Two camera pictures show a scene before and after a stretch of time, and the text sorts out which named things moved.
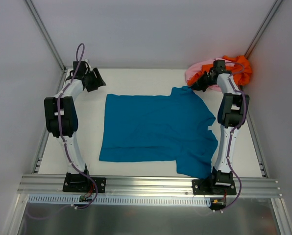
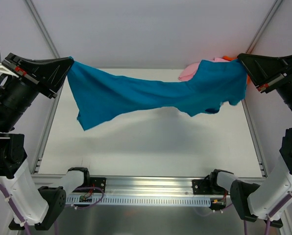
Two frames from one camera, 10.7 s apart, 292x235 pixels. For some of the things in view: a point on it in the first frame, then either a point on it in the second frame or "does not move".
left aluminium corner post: [41, 27] does not move
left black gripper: [94, 80] → [28, 76]
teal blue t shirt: [173, 128] → [210, 84]
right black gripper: [202, 82] → [273, 82]
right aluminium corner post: [262, 27] does not move
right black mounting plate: [211, 187] does not move
